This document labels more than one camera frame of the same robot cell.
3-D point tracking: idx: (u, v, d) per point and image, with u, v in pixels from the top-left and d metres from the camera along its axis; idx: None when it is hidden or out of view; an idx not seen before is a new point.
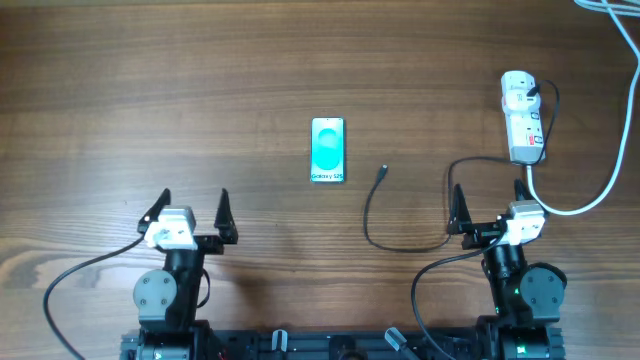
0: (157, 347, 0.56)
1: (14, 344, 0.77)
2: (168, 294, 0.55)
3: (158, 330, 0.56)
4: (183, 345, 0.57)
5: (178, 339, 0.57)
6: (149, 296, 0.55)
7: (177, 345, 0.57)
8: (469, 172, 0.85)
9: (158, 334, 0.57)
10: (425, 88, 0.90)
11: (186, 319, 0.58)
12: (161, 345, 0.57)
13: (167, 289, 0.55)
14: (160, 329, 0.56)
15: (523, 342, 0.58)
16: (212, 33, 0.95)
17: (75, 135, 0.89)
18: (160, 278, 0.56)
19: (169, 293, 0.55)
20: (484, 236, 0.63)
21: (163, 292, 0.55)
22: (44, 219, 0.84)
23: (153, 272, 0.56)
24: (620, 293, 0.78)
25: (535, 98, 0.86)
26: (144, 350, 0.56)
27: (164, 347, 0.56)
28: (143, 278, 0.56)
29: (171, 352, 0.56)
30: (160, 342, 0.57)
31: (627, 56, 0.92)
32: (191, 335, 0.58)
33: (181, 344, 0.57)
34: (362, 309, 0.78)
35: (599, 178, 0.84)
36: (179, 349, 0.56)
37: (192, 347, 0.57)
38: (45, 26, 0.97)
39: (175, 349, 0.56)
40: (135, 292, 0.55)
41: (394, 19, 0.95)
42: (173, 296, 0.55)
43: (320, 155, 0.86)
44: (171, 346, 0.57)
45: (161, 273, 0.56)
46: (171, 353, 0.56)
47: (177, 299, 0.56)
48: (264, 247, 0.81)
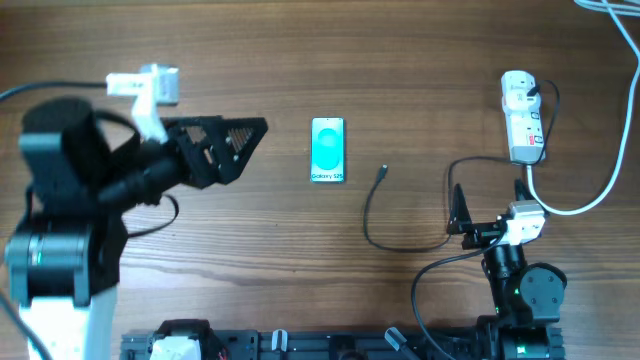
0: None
1: (15, 344, 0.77)
2: (48, 148, 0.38)
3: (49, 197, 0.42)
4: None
5: (74, 224, 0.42)
6: (36, 171, 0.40)
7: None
8: (469, 172, 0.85)
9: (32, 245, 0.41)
10: (424, 88, 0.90)
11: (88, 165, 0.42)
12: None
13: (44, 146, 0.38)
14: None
15: (523, 342, 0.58)
16: (212, 33, 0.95)
17: None
18: (52, 115, 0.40)
19: (50, 154, 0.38)
20: (484, 235, 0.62)
21: (39, 150, 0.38)
22: None
23: (41, 112, 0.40)
24: (620, 293, 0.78)
25: (535, 98, 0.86)
26: (15, 242, 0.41)
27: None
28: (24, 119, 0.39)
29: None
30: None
31: (627, 56, 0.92)
32: (87, 226, 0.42)
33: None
34: (362, 309, 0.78)
35: (599, 178, 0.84)
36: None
37: (89, 238, 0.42)
38: (45, 27, 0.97)
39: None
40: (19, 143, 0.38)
41: (394, 18, 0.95)
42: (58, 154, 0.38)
43: (320, 156, 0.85)
44: (51, 254, 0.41)
45: (72, 106, 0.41)
46: (57, 259, 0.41)
47: (66, 164, 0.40)
48: (264, 247, 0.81)
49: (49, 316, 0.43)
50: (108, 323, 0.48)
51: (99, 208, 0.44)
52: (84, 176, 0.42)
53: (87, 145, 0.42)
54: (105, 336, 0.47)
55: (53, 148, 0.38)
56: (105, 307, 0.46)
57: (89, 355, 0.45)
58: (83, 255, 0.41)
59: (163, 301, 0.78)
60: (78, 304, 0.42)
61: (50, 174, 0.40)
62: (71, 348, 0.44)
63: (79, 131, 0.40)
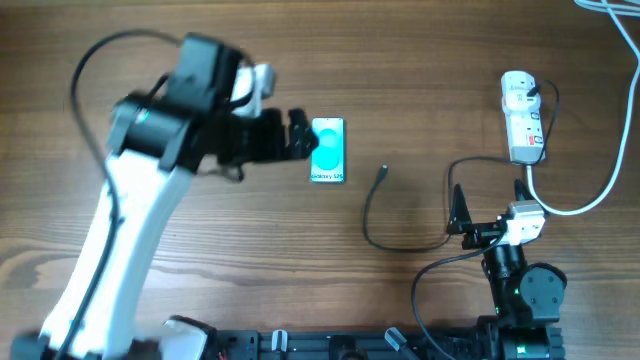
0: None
1: None
2: (203, 61, 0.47)
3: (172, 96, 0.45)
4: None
5: (179, 112, 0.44)
6: (183, 66, 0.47)
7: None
8: (469, 172, 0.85)
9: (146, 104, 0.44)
10: (424, 89, 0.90)
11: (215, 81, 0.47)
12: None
13: (203, 58, 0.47)
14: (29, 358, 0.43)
15: (523, 342, 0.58)
16: (212, 33, 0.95)
17: (75, 135, 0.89)
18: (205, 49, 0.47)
19: (200, 63, 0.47)
20: (484, 235, 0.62)
21: (195, 63, 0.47)
22: (44, 219, 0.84)
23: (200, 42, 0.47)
24: (620, 293, 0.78)
25: (535, 99, 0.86)
26: (123, 108, 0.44)
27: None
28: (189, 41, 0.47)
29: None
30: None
31: (627, 56, 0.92)
32: (190, 116, 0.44)
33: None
34: (362, 309, 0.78)
35: (599, 179, 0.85)
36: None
37: (187, 127, 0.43)
38: (45, 26, 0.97)
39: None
40: (183, 41, 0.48)
41: (394, 18, 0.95)
42: (210, 65, 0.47)
43: (320, 155, 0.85)
44: (156, 117, 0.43)
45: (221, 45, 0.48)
46: (157, 127, 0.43)
47: (211, 73, 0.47)
48: (265, 247, 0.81)
49: (132, 169, 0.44)
50: (170, 205, 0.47)
51: (206, 112, 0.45)
52: (214, 85, 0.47)
53: (222, 70, 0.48)
54: (162, 217, 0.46)
55: (209, 57, 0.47)
56: (175, 192, 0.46)
57: (148, 227, 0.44)
58: (182, 131, 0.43)
59: (163, 302, 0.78)
60: (160, 168, 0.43)
61: (186, 73, 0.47)
62: (135, 210, 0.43)
63: (225, 58, 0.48)
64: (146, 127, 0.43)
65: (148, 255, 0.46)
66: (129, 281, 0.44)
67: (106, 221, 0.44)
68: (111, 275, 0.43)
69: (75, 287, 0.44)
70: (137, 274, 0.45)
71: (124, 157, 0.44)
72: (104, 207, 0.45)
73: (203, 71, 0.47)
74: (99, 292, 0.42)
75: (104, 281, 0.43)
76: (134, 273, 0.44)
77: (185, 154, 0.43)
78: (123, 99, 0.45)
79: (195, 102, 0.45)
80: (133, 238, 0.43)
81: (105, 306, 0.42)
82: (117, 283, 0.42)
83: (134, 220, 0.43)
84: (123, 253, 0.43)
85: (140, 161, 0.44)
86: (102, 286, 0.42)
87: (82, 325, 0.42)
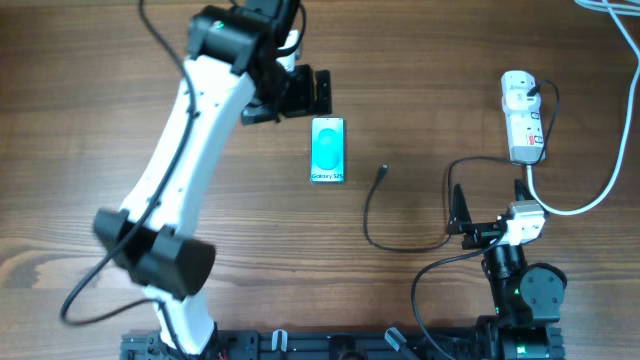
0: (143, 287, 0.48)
1: (14, 344, 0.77)
2: None
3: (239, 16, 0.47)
4: (168, 281, 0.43)
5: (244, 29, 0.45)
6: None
7: (170, 290, 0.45)
8: (469, 172, 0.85)
9: (219, 14, 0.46)
10: (425, 88, 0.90)
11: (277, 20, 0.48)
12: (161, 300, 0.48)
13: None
14: (109, 228, 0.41)
15: (523, 342, 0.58)
16: None
17: (75, 135, 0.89)
18: None
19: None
20: (484, 236, 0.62)
21: None
22: (43, 219, 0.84)
23: None
24: (620, 293, 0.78)
25: (535, 98, 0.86)
26: (199, 19, 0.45)
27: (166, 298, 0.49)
28: None
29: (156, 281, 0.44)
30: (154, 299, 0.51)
31: (627, 56, 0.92)
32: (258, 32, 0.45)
33: (171, 278, 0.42)
34: (362, 309, 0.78)
35: (599, 178, 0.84)
36: (168, 287, 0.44)
37: (259, 37, 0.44)
38: (45, 26, 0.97)
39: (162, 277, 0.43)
40: None
41: (394, 18, 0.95)
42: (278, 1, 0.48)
43: (319, 154, 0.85)
44: (230, 27, 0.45)
45: None
46: (228, 37, 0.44)
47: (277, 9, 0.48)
48: (265, 247, 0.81)
49: (207, 71, 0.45)
50: (237, 109, 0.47)
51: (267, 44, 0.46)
52: (279, 21, 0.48)
53: (285, 8, 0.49)
54: (231, 120, 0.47)
55: None
56: (244, 96, 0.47)
57: (216, 128, 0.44)
58: (249, 46, 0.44)
59: None
60: (233, 71, 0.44)
61: (251, 4, 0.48)
62: (213, 99, 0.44)
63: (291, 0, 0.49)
64: (224, 33, 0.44)
65: (211, 169, 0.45)
66: (202, 171, 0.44)
67: (181, 113, 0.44)
68: (190, 157, 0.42)
69: (147, 176, 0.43)
70: (208, 168, 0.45)
71: (200, 59, 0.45)
72: (177, 105, 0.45)
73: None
74: (177, 172, 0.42)
75: (182, 163, 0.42)
76: (207, 163, 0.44)
77: (255, 62, 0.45)
78: (198, 14, 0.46)
79: (264, 22, 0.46)
80: (210, 125, 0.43)
81: (179, 187, 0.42)
82: (193, 167, 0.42)
83: (212, 109, 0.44)
84: (196, 149, 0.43)
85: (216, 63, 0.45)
86: (180, 167, 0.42)
87: (158, 205, 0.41)
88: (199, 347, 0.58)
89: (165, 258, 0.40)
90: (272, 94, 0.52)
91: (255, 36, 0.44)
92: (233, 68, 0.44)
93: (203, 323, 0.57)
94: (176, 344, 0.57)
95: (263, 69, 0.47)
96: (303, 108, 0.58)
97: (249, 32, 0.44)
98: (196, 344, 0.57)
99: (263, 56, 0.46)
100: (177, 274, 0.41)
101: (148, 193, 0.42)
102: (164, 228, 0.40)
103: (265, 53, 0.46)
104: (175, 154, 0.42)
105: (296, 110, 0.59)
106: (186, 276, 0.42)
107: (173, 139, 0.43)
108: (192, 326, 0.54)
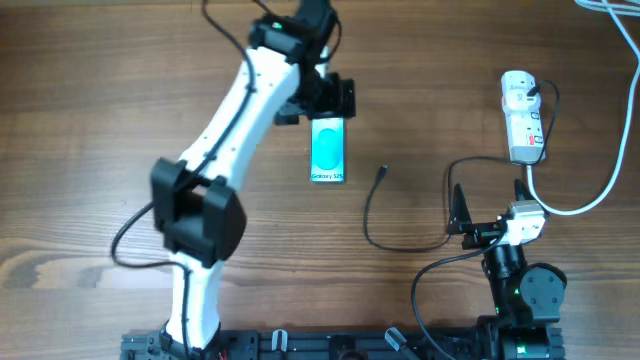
0: (175, 250, 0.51)
1: (15, 344, 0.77)
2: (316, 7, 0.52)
3: (290, 22, 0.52)
4: (208, 235, 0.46)
5: (292, 36, 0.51)
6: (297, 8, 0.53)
7: (202, 251, 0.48)
8: (469, 172, 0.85)
9: (277, 17, 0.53)
10: (425, 89, 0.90)
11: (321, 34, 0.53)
12: (188, 269, 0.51)
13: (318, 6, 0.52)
14: (167, 175, 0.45)
15: (523, 342, 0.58)
16: (212, 33, 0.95)
17: (75, 135, 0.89)
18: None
19: (314, 10, 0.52)
20: (484, 236, 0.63)
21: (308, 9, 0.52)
22: (43, 219, 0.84)
23: None
24: (620, 293, 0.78)
25: (535, 98, 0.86)
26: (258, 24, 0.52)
27: (192, 268, 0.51)
28: None
29: (194, 237, 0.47)
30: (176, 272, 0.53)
31: (627, 56, 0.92)
32: (305, 38, 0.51)
33: (213, 230, 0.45)
34: (362, 309, 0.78)
35: (599, 179, 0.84)
36: (204, 243, 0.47)
37: (306, 42, 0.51)
38: (45, 26, 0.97)
39: (204, 230, 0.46)
40: None
41: (394, 18, 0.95)
42: (321, 13, 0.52)
43: (319, 154, 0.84)
44: (288, 28, 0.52)
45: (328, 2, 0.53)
46: (279, 41, 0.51)
47: (319, 20, 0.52)
48: (265, 247, 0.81)
49: (263, 59, 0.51)
50: (284, 95, 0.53)
51: (313, 49, 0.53)
52: (322, 31, 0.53)
53: (325, 20, 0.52)
54: (277, 103, 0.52)
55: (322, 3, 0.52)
56: (290, 85, 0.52)
57: (267, 106, 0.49)
58: (295, 51, 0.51)
59: (163, 301, 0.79)
60: (288, 60, 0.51)
61: (298, 13, 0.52)
62: (269, 80, 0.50)
63: (332, 12, 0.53)
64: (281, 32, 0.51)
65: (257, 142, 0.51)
66: (252, 140, 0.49)
67: (239, 87, 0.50)
68: (245, 123, 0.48)
69: (205, 136, 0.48)
70: (256, 141, 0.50)
71: (261, 49, 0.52)
72: (237, 82, 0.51)
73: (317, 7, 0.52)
74: (231, 134, 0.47)
75: (238, 127, 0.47)
76: (256, 135, 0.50)
77: (303, 61, 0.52)
78: (258, 19, 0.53)
79: (310, 28, 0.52)
80: (263, 101, 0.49)
81: (231, 148, 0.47)
82: (246, 133, 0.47)
83: (267, 87, 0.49)
84: (250, 120, 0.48)
85: (272, 53, 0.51)
86: (236, 131, 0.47)
87: (213, 158, 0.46)
88: (203, 341, 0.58)
89: (214, 205, 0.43)
90: (308, 95, 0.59)
91: (307, 41, 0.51)
92: (285, 59, 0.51)
93: (213, 314, 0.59)
94: (183, 334, 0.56)
95: (308, 67, 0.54)
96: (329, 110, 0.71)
97: (302, 36, 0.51)
98: (201, 335, 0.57)
99: (310, 58, 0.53)
100: (220, 224, 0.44)
101: (205, 149, 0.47)
102: (217, 178, 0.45)
103: (312, 56, 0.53)
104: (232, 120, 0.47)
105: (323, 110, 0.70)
106: (225, 229, 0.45)
107: (231, 108, 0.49)
108: (205, 312, 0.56)
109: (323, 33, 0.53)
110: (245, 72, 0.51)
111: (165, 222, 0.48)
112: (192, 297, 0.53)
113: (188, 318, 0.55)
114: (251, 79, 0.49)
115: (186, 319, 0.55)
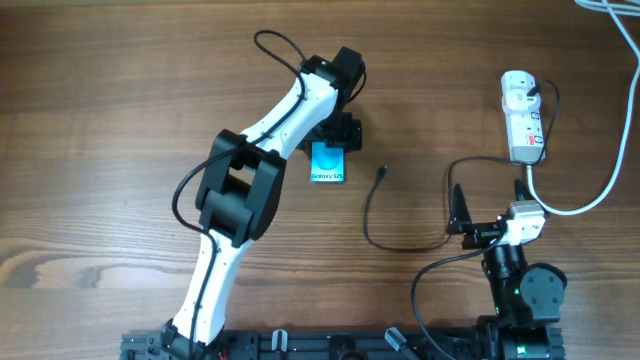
0: (208, 228, 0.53)
1: (15, 344, 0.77)
2: (354, 63, 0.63)
3: (333, 65, 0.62)
4: (249, 206, 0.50)
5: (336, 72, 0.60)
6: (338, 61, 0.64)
7: (236, 226, 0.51)
8: (468, 172, 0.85)
9: (324, 59, 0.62)
10: (424, 88, 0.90)
11: (352, 80, 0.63)
12: (217, 247, 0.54)
13: (354, 62, 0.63)
14: (229, 143, 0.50)
15: (523, 342, 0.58)
16: (212, 33, 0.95)
17: (75, 135, 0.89)
18: (356, 60, 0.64)
19: (351, 64, 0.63)
20: (484, 236, 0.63)
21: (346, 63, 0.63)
22: (43, 219, 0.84)
23: (351, 51, 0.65)
24: (620, 293, 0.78)
25: (535, 98, 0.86)
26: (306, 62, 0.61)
27: (221, 247, 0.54)
28: (347, 48, 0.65)
29: (233, 210, 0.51)
30: (202, 252, 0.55)
31: (627, 56, 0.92)
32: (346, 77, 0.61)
33: (255, 201, 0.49)
34: (362, 309, 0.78)
35: (599, 179, 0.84)
36: (242, 216, 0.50)
37: (345, 80, 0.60)
38: (45, 26, 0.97)
39: (245, 202, 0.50)
40: (341, 50, 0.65)
41: (394, 19, 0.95)
42: (356, 66, 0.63)
43: (318, 155, 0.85)
44: (334, 66, 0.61)
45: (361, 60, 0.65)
46: (322, 76, 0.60)
47: (353, 74, 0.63)
48: (265, 247, 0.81)
49: (314, 80, 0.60)
50: (320, 115, 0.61)
51: (347, 87, 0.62)
52: (353, 77, 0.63)
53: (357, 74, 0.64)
54: (314, 120, 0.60)
55: (357, 61, 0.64)
56: (326, 108, 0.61)
57: (310, 116, 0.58)
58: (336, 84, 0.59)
59: (163, 301, 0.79)
60: (332, 85, 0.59)
61: (338, 61, 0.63)
62: (315, 93, 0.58)
63: (362, 69, 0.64)
64: (329, 67, 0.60)
65: (295, 142, 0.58)
66: (295, 138, 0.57)
67: (291, 95, 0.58)
68: (295, 120, 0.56)
69: (262, 121, 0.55)
70: (295, 141, 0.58)
71: (311, 74, 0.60)
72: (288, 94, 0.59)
73: (353, 61, 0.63)
74: (284, 124, 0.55)
75: (290, 121, 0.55)
76: (296, 138, 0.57)
77: (340, 95, 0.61)
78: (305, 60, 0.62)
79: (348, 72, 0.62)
80: (310, 108, 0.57)
81: (284, 133, 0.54)
82: (294, 129, 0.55)
83: (315, 98, 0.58)
84: (298, 121, 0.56)
85: (320, 78, 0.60)
86: (288, 122, 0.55)
87: (269, 137, 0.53)
88: (208, 337, 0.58)
89: (266, 173, 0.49)
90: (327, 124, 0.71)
91: (346, 78, 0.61)
92: (329, 84, 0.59)
93: (222, 312, 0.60)
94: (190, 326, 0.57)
95: (341, 102, 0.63)
96: (340, 142, 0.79)
97: (344, 73, 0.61)
98: (209, 329, 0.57)
99: (345, 94, 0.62)
100: (266, 194, 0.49)
101: (262, 128, 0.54)
102: (272, 151, 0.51)
103: (347, 93, 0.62)
104: (285, 116, 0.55)
105: (336, 142, 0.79)
106: (268, 201, 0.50)
107: (285, 107, 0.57)
108: (219, 304, 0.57)
109: (354, 77, 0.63)
110: (295, 86, 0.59)
111: (208, 193, 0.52)
112: (213, 281, 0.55)
113: (201, 306, 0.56)
114: (304, 90, 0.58)
115: (199, 306, 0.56)
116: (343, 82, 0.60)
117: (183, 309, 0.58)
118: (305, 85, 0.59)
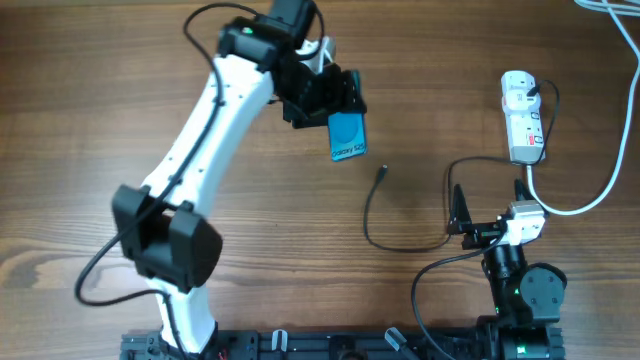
0: (150, 277, 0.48)
1: (14, 344, 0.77)
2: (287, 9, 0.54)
3: (262, 25, 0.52)
4: (178, 264, 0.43)
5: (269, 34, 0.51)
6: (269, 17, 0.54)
7: (175, 278, 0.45)
8: (468, 172, 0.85)
9: (247, 23, 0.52)
10: (424, 89, 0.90)
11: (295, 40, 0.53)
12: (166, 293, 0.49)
13: (291, 11, 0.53)
14: (130, 203, 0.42)
15: (523, 342, 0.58)
16: (212, 33, 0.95)
17: (75, 135, 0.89)
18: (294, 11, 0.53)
19: (285, 15, 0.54)
20: (484, 235, 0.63)
21: (279, 13, 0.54)
22: (43, 219, 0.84)
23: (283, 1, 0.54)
24: (620, 293, 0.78)
25: (535, 99, 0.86)
26: (224, 34, 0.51)
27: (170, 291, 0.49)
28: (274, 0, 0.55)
29: (163, 267, 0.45)
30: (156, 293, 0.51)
31: (627, 56, 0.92)
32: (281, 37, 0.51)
33: (181, 260, 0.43)
34: (362, 309, 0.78)
35: (599, 179, 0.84)
36: (174, 272, 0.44)
37: (280, 46, 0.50)
38: (45, 26, 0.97)
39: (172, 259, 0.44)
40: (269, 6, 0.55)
41: (394, 19, 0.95)
42: (293, 17, 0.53)
43: None
44: (262, 30, 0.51)
45: (305, 9, 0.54)
46: (253, 44, 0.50)
47: (293, 29, 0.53)
48: (265, 247, 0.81)
49: (237, 69, 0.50)
50: (258, 105, 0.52)
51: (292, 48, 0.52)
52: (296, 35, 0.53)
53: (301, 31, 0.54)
54: (252, 112, 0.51)
55: (297, 7, 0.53)
56: (263, 94, 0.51)
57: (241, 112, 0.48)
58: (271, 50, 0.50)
59: None
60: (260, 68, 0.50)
61: (272, 14, 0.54)
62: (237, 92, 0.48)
63: (308, 22, 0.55)
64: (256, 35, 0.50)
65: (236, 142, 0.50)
66: (228, 144, 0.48)
67: (205, 103, 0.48)
68: (212, 141, 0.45)
69: (170, 157, 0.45)
70: (232, 143, 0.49)
71: (230, 57, 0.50)
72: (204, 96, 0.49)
73: (290, 10, 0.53)
74: (199, 152, 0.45)
75: (204, 147, 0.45)
76: (228, 148, 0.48)
77: (279, 66, 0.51)
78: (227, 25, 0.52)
79: (284, 32, 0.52)
80: (231, 116, 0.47)
81: (199, 169, 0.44)
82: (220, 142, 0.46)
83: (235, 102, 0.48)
84: (220, 132, 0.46)
85: (241, 59, 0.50)
86: (203, 148, 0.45)
87: (179, 182, 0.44)
88: (198, 346, 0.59)
89: (179, 236, 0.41)
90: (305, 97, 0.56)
91: (283, 42, 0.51)
92: (261, 56, 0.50)
93: (203, 322, 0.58)
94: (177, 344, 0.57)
95: (286, 73, 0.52)
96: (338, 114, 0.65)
97: (279, 36, 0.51)
98: (196, 343, 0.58)
99: (285, 62, 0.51)
100: (188, 253, 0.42)
101: (170, 171, 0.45)
102: (182, 204, 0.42)
103: (289, 57, 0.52)
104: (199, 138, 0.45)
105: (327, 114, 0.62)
106: (194, 259, 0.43)
107: (198, 124, 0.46)
108: (196, 323, 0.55)
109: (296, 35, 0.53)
110: (210, 84, 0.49)
111: (133, 252, 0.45)
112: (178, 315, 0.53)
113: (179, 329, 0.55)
114: (219, 93, 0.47)
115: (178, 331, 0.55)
116: (280, 48, 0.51)
117: (165, 327, 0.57)
118: (221, 81, 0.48)
